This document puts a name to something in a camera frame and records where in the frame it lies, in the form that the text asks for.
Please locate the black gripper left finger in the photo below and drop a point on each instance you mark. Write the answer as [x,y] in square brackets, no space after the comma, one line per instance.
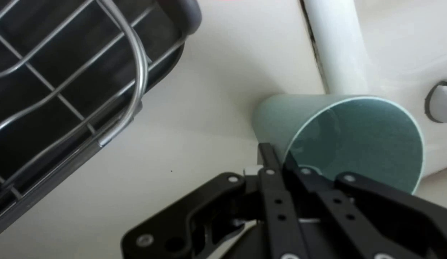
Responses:
[275,210]

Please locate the gray rimmed white object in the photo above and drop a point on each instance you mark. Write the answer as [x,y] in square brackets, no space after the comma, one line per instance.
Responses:
[441,102]

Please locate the white ceramic sink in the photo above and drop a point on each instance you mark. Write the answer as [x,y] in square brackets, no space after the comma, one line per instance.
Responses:
[339,48]

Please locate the gray teal plastic cup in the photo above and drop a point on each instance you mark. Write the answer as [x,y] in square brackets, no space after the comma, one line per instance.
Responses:
[357,144]

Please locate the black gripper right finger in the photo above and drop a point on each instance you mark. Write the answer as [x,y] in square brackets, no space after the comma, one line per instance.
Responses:
[367,216]

